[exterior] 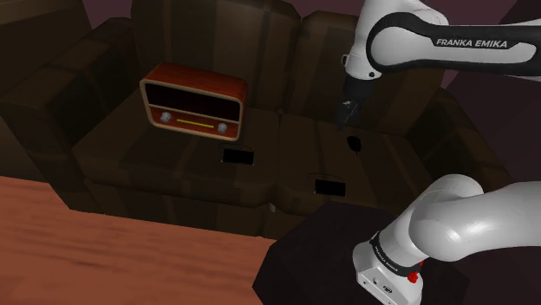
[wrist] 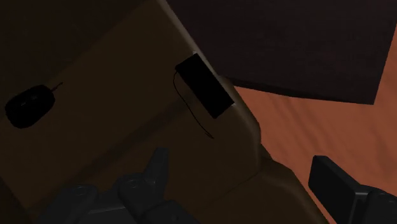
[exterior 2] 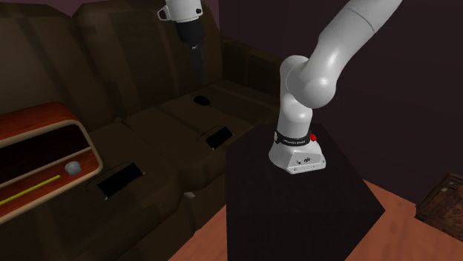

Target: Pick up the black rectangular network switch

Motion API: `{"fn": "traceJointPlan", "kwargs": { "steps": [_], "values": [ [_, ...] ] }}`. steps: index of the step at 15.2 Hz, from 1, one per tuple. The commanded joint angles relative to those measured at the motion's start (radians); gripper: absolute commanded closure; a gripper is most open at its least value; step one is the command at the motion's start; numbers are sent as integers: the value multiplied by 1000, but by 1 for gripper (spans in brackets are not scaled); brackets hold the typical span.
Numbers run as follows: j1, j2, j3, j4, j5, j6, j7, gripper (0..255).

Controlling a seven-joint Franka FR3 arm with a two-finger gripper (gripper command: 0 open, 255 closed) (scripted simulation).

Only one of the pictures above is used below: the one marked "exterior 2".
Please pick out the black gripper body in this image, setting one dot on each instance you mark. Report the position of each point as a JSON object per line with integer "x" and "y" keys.
{"x": 188, "y": 33}

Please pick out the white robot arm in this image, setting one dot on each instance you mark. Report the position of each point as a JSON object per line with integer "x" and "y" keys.
{"x": 295, "y": 108}

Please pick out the black computer mouse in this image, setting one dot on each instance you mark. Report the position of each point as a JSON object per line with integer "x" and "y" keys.
{"x": 201, "y": 100}

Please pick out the dark brown sofa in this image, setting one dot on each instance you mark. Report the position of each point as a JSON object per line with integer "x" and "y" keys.
{"x": 152, "y": 119}

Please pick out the small black flat rectangular device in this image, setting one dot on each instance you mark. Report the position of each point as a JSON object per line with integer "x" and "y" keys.
{"x": 219, "y": 137}

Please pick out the large black flat rectangular device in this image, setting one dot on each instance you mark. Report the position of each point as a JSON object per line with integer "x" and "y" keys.
{"x": 119, "y": 179}

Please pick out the red-brown wooden shelf table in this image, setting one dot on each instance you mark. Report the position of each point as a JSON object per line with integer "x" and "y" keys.
{"x": 39, "y": 115}

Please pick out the small grey round knob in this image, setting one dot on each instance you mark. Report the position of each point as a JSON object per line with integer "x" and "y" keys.
{"x": 73, "y": 168}

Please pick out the black robot stand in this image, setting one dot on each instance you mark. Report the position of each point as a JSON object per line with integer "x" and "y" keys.
{"x": 289, "y": 209}

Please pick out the yellow-green thin stick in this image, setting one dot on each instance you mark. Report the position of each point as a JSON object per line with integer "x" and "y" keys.
{"x": 30, "y": 189}

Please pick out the brown wooden chest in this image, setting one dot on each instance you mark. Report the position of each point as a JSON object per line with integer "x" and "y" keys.
{"x": 443, "y": 206}

